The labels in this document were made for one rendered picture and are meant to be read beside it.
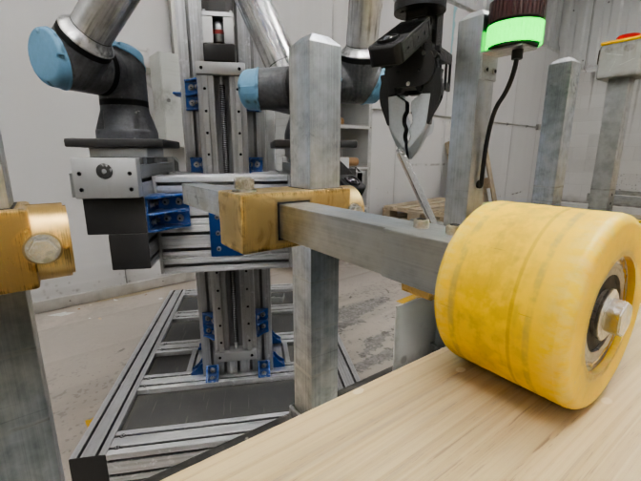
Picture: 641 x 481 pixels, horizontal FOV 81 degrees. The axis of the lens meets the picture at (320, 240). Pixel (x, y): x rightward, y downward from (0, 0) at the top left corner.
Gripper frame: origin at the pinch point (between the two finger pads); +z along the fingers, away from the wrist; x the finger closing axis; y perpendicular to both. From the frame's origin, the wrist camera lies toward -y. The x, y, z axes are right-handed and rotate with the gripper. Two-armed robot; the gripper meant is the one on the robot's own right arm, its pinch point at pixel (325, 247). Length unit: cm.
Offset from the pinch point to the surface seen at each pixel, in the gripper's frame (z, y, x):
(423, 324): 6.7, -24.4, 0.1
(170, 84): -61, 216, -31
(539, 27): -31.5, -34.0, -3.5
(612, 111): -27, -26, -53
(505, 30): -31.3, -31.5, -1.0
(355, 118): -50, 229, -204
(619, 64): -35, -27, -51
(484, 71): -27.8, -28.3, -2.8
